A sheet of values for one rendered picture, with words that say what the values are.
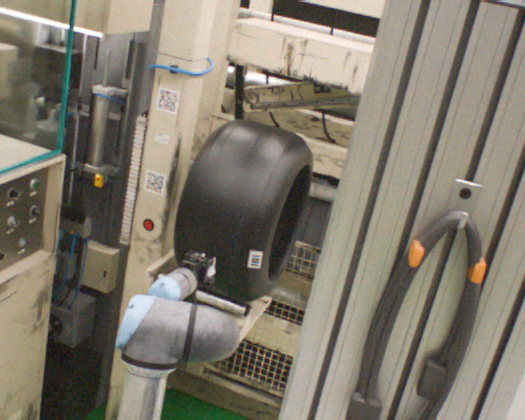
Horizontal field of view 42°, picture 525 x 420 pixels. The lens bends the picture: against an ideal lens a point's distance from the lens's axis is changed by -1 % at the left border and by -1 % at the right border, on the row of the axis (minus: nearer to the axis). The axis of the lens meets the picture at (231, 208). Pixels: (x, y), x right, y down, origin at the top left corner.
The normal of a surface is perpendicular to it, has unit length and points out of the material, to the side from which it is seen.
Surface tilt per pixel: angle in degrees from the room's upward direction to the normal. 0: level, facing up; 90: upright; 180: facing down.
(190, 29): 90
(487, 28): 90
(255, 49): 90
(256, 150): 31
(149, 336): 72
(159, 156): 90
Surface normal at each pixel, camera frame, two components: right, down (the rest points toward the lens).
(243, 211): -0.27, -0.05
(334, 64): -0.35, 0.28
